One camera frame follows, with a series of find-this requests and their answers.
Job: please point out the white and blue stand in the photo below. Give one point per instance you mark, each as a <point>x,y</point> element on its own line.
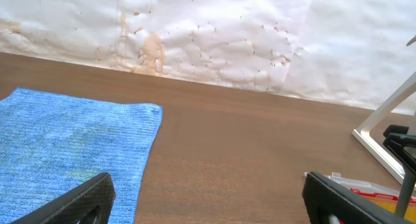
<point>390,104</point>

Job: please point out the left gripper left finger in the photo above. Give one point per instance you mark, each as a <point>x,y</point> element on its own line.
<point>84,198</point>

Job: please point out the blue cloth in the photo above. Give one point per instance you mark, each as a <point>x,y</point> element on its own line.
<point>71,143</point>

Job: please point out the red and yellow tip box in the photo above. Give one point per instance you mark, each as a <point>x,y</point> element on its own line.
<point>369,187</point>

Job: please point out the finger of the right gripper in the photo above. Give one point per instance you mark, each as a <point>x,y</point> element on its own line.
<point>395,130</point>
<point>403,149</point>

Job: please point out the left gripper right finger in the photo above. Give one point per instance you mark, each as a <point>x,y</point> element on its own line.
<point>331,201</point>

